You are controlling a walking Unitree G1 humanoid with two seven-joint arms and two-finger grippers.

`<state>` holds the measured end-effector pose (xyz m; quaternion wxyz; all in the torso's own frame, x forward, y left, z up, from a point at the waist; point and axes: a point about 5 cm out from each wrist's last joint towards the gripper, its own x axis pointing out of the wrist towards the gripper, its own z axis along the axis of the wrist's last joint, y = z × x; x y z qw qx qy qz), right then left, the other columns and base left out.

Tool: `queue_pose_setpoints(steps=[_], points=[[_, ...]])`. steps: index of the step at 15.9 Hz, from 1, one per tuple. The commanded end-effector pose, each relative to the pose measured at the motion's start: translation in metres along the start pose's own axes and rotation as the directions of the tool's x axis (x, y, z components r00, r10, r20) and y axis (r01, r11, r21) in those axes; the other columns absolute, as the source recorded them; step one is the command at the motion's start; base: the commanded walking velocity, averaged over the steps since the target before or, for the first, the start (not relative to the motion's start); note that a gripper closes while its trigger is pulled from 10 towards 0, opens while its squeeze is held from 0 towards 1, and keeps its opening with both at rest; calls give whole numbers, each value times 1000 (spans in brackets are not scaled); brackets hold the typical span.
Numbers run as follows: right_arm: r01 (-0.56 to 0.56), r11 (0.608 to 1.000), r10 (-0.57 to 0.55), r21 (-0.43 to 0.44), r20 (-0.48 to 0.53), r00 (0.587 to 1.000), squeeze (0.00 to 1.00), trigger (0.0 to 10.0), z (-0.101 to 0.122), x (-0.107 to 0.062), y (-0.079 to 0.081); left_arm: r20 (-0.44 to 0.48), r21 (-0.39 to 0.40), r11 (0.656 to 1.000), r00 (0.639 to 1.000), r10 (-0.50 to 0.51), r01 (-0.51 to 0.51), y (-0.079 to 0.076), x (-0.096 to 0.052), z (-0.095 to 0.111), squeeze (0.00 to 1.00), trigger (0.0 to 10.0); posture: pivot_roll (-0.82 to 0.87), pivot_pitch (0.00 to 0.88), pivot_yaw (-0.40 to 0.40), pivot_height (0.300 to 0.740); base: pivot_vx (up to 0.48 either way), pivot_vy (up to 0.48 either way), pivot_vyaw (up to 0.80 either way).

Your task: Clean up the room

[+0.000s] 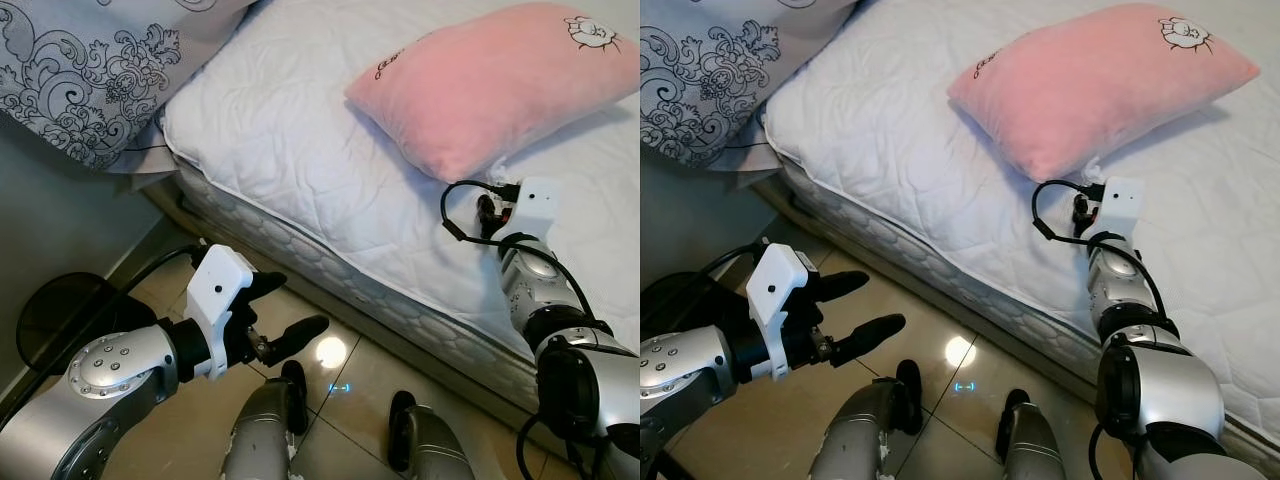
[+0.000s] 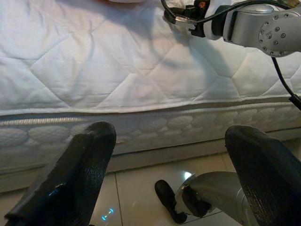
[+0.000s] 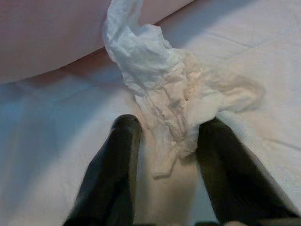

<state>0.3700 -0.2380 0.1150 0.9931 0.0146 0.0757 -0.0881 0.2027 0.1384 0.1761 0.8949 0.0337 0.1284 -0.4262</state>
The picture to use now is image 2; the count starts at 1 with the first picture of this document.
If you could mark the pink pillow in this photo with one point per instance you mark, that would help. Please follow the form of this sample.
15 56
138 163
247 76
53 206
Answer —
122 1

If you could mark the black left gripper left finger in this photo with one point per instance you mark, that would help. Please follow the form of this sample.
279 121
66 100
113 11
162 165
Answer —
70 179

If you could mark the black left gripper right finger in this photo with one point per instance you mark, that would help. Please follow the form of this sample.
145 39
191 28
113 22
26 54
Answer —
270 179

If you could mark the white quilted mattress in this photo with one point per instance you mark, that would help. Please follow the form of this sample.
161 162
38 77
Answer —
94 70

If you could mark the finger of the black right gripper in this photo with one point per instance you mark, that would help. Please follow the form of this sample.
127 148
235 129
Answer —
169 17

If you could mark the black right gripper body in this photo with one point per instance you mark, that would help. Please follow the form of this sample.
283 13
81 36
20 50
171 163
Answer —
197 29

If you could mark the silver robot leg black foot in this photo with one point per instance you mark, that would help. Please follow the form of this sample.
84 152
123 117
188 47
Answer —
211 183

